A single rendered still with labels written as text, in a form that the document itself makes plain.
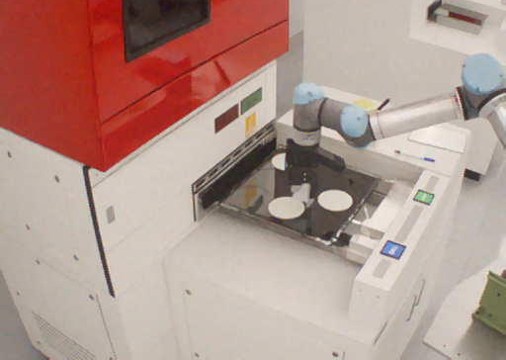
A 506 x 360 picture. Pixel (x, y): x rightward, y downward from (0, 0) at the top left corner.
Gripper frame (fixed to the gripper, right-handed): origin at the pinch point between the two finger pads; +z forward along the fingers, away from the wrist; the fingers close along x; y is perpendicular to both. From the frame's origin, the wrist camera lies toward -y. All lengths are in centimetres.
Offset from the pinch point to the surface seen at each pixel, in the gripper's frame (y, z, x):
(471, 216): -117, 91, -101
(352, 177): -15.2, 1.4, -13.5
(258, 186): 13.6, 1.3, -10.9
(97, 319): 63, 26, 20
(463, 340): -34, 9, 52
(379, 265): -12.2, -4.4, 33.3
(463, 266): -97, 91, -60
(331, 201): -6.5, 1.3, -1.9
